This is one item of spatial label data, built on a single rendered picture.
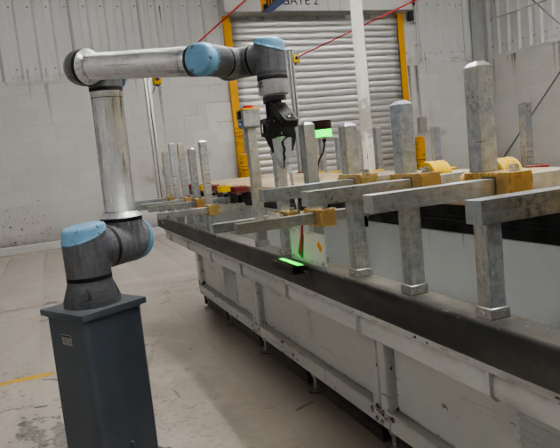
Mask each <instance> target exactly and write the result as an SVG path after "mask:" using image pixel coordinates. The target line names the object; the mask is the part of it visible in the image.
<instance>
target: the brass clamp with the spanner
mask: <svg viewBox="0 0 560 448"><path fill-rule="evenodd" d="M322 209H323V208H322V207H320V208H314V209H309V208H304V210H303V212H304V213H310V212H312V213H314V214H315V216H316V223H315V224H309V226H315V227H320V228H324V227H330V226H336V225H337V222H336V212H335V208H329V209H325V210H322Z"/></svg>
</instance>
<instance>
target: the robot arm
mask: <svg viewBox="0 0 560 448"><path fill-rule="evenodd" d="M252 42H253V44H251V45H247V46H243V47H238V48H233V47H228V46H223V45H217V44H210V43H207V42H198V43H194V44H192V45H188V46H177V47H165V48H152V49H139V50H128V51H115V52H95V51H93V50H91V49H88V48H84V49H77V50H74V51H72V52H70V53H69V54H68V55H67V56H66V58H65V59H64V62H63V70H64V73H65V75H66V77H67V79H68V80H69V81H70V82H71V83H73V84H76V85H80V86H87V87H88V88H89V94H90V96H91V104H92V117H93V125H94V132H95V139H96V147H97V154H98V161H99V168H100V183H101V190H102V197H103V204H104V213H103V214H102V215H101V217H100V221H91V222H85V223H80V224H76V225H73V226H70V227H67V228H64V229H62V230H61V232H60V240H61V242H60V245H61V249H62V255H63V261H64V268H65V273H66V279H67V289H66V292H65V297H64V301H63V305H64V309H66V310H72V311H77V310H88V309H95V308H103V307H106V306H109V305H112V304H115V303H117V302H118V301H120V300H121V299H122V296H121V293H120V291H119V289H118V287H117V285H116V283H115V281H114V279H113V276H112V269H111V267H114V266H117V265H121V264H124V263H127V262H130V261H135V260H139V259H140V258H143V257H145V256H146V255H148V254H149V252H150V251H151V249H152V247H153V244H154V238H153V237H154V233H153V229H152V227H151V226H150V225H149V224H148V222H146V221H145V220H143V219H142V213H140V212H139V211H138V210H137V209H136V206H135V199H134V191H133V184H132V168H131V161H130V153H129V145H128V138H127V130H126V122H125V114H124V100H123V87H124V86H125V84H126V81H127V80H128V79H132V78H154V77H176V76H191V77H199V76H213V77H219V78H220V79H221V80H223V81H235V80H237V79H241V78H246V77H251V76H257V81H258V84H257V87H259V96H260V97H263V98H262V100H263V105H264V104H265V107H266V115H267V118H265V119H261V120H260V130H261V137H264V138H266V141H267V144H268V145H269V147H270V148H271V149H270V155H271V156H272V157H273V158H275V160H276V162H277V164H278V165H279V166H280V167H281V168H282V169H283V168H285V167H286V165H287V163H289V161H290V158H291V155H292V151H293V148H294V144H295V141H296V133H295V130H294V128H295V127H298V122H299V118H298V117H297V116H296V115H295V114H294V113H293V111H292V110H291V109H290V107H289V106H288V105H287V104H286V103H285V102H281V101H282V100H287V99H286V94H289V92H290V91H289V81H288V76H287V67H286V58H285V48H284V40H283V39H282V38H280V37H276V36H262V37H257V38H254V39H253V41H252ZM261 125H262V127H263V133H262V127H261ZM278 136H279V137H281V136H284V139H283V140H282V146H283V147H282V152H281V141H280V140H278V139H276V138H277V137H278ZM282 156H283V157H284V160H283V158H282Z"/></svg>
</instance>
